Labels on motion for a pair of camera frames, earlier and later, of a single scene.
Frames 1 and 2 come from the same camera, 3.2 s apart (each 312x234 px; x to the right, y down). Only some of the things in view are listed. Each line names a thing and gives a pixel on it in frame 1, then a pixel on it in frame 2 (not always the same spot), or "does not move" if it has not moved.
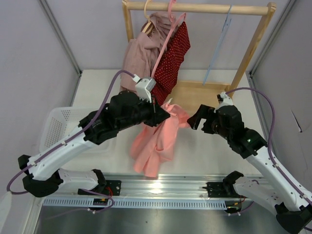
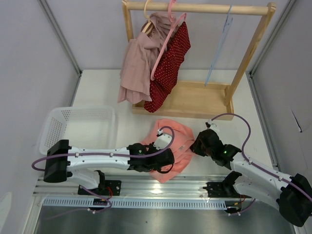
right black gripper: (205, 112) → (195, 147)
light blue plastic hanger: (225, 29) does not move
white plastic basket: (63, 122) does not move
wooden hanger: (149, 26) does not move
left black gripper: (157, 113) → (151, 147)
